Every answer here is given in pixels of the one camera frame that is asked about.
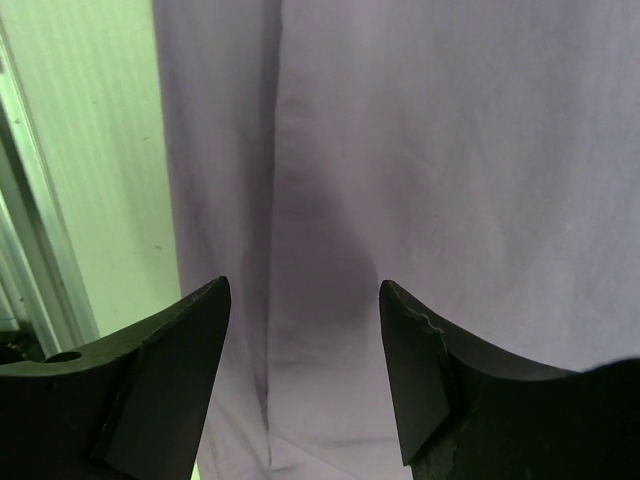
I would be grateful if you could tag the purple trousers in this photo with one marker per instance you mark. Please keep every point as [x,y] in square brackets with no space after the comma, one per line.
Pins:
[483,154]

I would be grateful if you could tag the aluminium rail frame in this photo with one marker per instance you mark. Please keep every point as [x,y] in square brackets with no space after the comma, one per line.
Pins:
[43,296]

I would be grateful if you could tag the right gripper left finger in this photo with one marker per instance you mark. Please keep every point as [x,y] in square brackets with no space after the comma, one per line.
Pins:
[131,405]

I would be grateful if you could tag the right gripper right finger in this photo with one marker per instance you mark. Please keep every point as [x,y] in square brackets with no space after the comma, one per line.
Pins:
[467,409]

